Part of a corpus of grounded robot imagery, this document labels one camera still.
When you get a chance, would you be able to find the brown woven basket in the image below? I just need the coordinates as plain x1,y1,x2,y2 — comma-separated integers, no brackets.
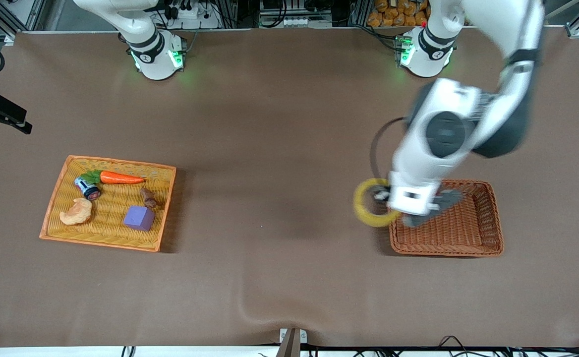
389,178,505,257

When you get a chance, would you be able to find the metal table clamp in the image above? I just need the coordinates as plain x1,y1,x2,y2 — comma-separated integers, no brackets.
279,327,308,357

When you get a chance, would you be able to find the small white power strip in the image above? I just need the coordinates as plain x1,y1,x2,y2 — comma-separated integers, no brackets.
277,17,316,28

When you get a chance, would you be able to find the orange toy carrot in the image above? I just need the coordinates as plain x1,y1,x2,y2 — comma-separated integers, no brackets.
80,170,146,185

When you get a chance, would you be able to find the bag of orange bread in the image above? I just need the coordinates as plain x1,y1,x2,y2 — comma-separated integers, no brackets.
367,0,431,28

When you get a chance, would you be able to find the white power strip with plugs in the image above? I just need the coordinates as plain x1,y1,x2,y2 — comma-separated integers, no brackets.
163,0,221,29

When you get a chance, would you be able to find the small blue white can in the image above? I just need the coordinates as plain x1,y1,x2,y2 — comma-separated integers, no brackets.
74,177,102,201

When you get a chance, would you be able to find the yellow tape roll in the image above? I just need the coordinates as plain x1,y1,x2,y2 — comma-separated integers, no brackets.
353,178,403,228

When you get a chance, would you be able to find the toy croissant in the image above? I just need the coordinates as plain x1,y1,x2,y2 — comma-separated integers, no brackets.
59,198,93,226

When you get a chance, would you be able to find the purple foam cube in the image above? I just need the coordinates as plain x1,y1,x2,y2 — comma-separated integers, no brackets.
123,205,156,232

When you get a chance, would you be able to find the yellow woven tray orange rim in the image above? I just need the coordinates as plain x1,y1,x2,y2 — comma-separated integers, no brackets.
39,155,176,252

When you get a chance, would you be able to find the brown table cloth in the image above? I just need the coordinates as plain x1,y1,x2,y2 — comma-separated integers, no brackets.
0,26,579,348

